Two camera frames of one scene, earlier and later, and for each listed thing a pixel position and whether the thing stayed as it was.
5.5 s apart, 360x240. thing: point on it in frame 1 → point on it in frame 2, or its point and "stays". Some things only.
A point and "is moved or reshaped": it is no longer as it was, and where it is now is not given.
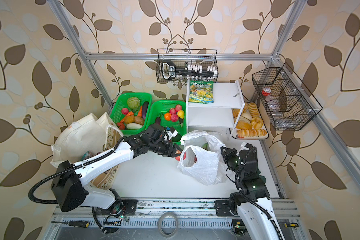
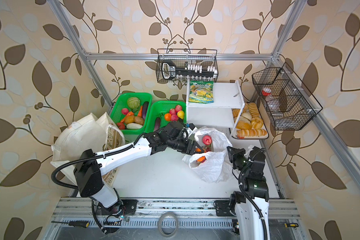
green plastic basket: [171, 113] stays
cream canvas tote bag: [85, 139] stays
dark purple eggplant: [144, 109] stays
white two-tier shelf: [222, 116] stays
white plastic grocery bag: [201, 159] is moved or reshaped
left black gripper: [172, 153] → [191, 150]
